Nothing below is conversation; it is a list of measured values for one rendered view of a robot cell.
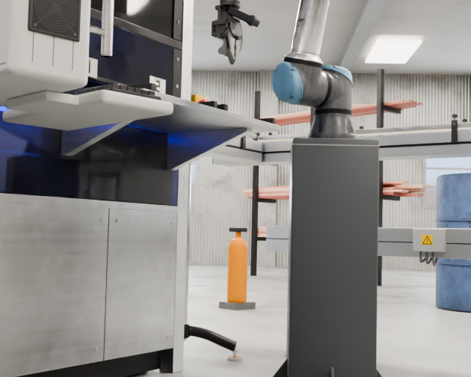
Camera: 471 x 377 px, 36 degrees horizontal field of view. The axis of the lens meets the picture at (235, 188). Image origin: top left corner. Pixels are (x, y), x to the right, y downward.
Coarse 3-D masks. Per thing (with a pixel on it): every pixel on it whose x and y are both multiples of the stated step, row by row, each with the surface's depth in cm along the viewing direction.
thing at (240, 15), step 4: (232, 8) 245; (228, 12) 245; (232, 12) 244; (236, 12) 243; (240, 12) 243; (236, 16) 243; (240, 16) 242; (244, 16) 241; (248, 16) 241; (252, 16) 240; (244, 20) 241; (248, 20) 241; (252, 20) 240; (256, 20) 241; (248, 24) 242; (252, 24) 241; (256, 24) 242
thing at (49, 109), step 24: (24, 96) 160; (48, 96) 153; (72, 96) 157; (96, 96) 154; (120, 96) 156; (24, 120) 181; (48, 120) 180; (72, 120) 179; (96, 120) 178; (120, 120) 177
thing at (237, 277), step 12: (240, 228) 491; (240, 240) 491; (228, 252) 494; (240, 252) 489; (228, 264) 492; (240, 264) 488; (228, 276) 491; (240, 276) 488; (228, 288) 490; (240, 288) 487; (228, 300) 490; (240, 300) 487
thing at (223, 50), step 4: (224, 40) 246; (232, 40) 244; (224, 44) 246; (232, 44) 244; (220, 48) 247; (224, 48) 246; (232, 48) 244; (220, 52) 247; (224, 52) 246; (228, 52) 244; (232, 52) 244; (228, 56) 245; (232, 56) 244; (232, 60) 245
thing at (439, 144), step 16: (384, 128) 304; (400, 128) 300; (416, 128) 296; (432, 128) 292; (448, 128) 289; (464, 128) 291; (272, 144) 331; (288, 144) 327; (384, 144) 301; (400, 144) 297; (416, 144) 293; (432, 144) 289; (448, 144) 286; (464, 144) 282; (224, 160) 346; (272, 160) 331; (288, 160) 326
